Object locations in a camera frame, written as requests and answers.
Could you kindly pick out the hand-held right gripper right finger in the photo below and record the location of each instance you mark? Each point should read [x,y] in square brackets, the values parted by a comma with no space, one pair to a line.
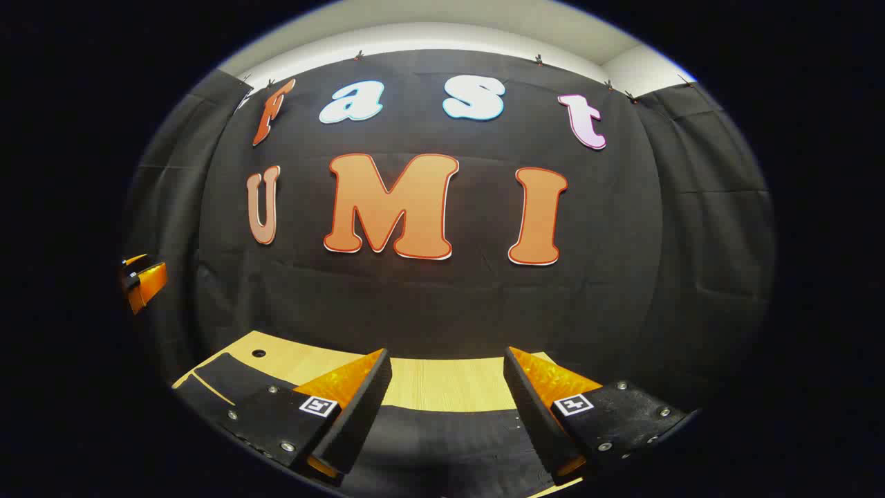
[532,415]

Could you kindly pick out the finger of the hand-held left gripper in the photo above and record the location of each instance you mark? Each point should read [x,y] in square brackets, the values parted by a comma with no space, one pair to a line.
[148,280]

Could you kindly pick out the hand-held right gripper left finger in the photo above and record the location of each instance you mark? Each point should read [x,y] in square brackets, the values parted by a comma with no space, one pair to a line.
[359,415]

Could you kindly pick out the dark blue jeans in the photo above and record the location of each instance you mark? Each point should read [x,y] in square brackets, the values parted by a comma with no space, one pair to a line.
[442,449]

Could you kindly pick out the black backdrop cloth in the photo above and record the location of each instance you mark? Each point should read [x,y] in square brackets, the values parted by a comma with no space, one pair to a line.
[449,304]

